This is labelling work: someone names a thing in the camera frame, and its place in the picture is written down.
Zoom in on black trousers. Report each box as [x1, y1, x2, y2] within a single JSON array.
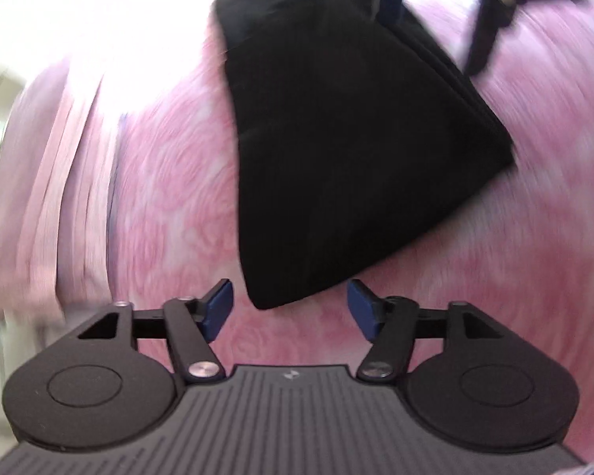
[[215, 0, 514, 310]]

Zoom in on pink rose bedspread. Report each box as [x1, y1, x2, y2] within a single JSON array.
[[109, 2, 594, 462]]

